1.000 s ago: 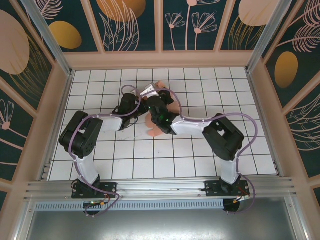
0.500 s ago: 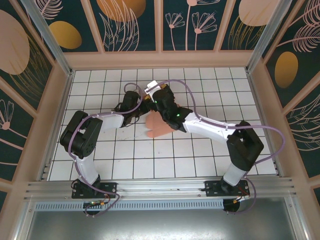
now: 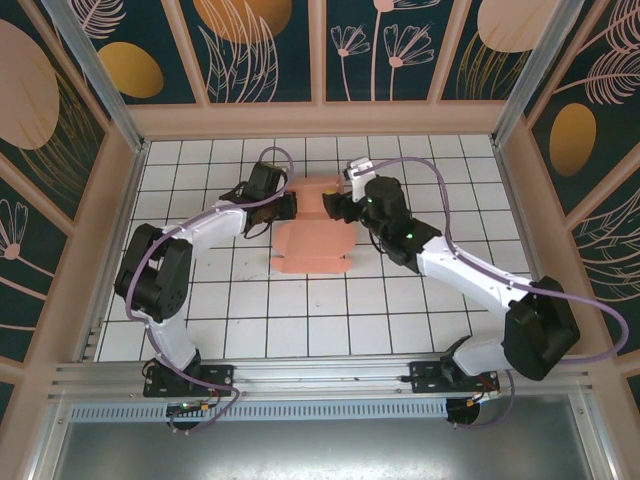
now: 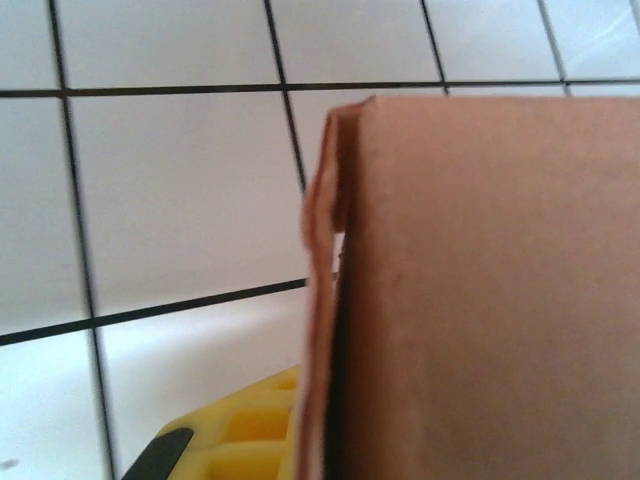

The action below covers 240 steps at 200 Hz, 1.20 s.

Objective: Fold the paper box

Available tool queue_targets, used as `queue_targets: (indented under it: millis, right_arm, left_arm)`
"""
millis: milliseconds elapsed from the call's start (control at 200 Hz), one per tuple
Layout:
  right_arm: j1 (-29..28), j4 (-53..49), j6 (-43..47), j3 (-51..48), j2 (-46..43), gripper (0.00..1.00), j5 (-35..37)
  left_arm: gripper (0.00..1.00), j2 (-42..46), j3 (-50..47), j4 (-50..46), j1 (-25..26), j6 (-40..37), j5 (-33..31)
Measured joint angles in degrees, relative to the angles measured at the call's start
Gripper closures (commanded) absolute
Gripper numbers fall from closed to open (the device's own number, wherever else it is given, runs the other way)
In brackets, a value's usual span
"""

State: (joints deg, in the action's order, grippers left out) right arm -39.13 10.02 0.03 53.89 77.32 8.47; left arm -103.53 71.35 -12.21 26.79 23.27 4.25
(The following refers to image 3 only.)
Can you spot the pink paper box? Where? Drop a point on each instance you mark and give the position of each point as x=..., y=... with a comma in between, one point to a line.
x=312, y=240

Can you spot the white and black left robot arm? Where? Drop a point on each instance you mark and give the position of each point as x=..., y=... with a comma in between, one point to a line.
x=215, y=225

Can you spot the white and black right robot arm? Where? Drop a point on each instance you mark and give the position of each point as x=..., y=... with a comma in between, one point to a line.
x=465, y=270

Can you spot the small green circuit board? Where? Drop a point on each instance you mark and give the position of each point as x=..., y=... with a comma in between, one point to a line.
x=192, y=407

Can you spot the grey metal sheet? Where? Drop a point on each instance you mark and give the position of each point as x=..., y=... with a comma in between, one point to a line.
x=325, y=450

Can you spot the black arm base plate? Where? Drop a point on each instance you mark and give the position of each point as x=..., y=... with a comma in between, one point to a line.
x=422, y=375
x=220, y=375

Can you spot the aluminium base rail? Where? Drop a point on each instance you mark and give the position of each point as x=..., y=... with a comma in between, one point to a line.
x=325, y=372

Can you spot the aluminium frame post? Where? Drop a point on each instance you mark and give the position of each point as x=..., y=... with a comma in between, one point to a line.
x=100, y=75
x=530, y=65

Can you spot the short aluminium side rail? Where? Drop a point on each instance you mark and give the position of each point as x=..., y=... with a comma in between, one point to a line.
x=92, y=340
x=557, y=335

